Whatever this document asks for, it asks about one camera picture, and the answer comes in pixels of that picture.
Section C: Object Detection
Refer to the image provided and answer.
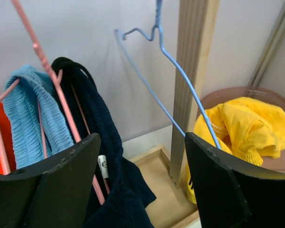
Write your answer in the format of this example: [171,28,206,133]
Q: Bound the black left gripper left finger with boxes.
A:
[0,133,100,228]

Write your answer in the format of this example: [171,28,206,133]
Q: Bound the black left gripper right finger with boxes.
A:
[185,132,285,228]

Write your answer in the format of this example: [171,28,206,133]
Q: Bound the navy blue shorts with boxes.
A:
[51,57,156,228]

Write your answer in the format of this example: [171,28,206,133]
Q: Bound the yellow shorts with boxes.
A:
[186,96,285,205]

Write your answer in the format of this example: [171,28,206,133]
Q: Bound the pink hanger of navy shorts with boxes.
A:
[10,0,111,206]

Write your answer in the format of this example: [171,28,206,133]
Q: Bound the blue wire hanger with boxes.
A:
[114,0,221,149]

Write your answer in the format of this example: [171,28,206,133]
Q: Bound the pink hanger of blue shorts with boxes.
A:
[0,78,48,175]

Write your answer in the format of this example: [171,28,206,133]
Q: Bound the orange shorts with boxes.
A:
[0,102,16,175]

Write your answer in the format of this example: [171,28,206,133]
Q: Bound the light blue shorts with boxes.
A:
[3,65,74,169]

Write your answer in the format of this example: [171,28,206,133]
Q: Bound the translucent pink plastic basket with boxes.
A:
[200,86,285,176]

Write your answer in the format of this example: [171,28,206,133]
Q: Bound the wooden clothes rack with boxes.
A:
[132,0,220,228]

